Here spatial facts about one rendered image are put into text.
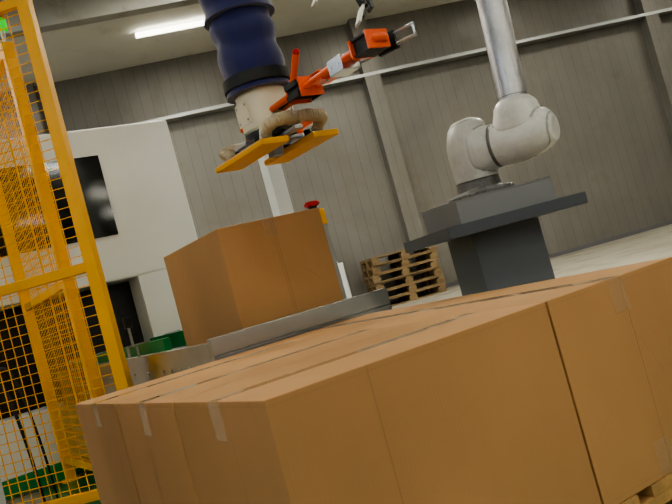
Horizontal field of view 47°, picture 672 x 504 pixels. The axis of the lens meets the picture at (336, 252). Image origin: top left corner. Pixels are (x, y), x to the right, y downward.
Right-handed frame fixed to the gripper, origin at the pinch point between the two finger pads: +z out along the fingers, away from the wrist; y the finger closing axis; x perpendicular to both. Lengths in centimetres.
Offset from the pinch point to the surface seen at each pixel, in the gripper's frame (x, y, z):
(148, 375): 139, -5, 74
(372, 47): -13.3, 8.0, 20.1
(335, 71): 3.9, 4.4, 17.0
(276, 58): 35.2, -7.2, -6.4
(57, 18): 731, -186, -532
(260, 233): 71, 9, 36
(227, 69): 42.4, -20.2, -0.4
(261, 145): 35.0, -4.6, 27.5
